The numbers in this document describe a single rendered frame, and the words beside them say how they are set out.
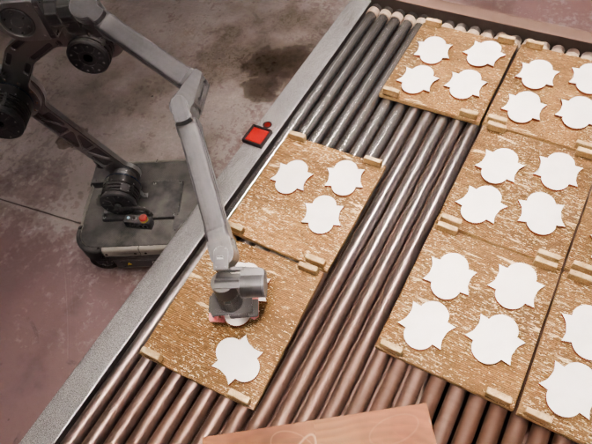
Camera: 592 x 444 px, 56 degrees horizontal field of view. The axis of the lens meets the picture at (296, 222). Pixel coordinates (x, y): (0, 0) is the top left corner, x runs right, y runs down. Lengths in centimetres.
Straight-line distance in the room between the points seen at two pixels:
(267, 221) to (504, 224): 68
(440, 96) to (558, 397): 102
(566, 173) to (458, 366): 68
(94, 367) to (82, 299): 128
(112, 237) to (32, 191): 86
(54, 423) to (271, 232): 76
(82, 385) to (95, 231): 125
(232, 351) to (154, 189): 142
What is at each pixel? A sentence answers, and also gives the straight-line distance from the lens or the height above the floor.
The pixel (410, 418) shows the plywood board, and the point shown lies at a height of 104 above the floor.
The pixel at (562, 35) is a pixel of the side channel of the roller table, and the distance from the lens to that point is 225.
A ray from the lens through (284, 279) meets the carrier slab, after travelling 155.
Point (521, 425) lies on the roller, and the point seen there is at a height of 92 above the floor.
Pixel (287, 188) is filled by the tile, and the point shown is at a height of 95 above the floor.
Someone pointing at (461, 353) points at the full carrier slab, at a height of 94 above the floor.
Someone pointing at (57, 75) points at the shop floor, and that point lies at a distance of 407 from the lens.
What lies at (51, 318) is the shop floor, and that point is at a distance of 291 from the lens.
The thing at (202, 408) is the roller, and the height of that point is 92.
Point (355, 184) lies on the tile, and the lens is 170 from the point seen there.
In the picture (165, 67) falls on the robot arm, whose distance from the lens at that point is 149.
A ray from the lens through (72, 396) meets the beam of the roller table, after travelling 162.
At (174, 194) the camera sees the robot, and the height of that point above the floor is 26.
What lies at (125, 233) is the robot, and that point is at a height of 24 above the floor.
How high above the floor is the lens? 230
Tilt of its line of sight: 56 degrees down
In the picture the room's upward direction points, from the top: 11 degrees counter-clockwise
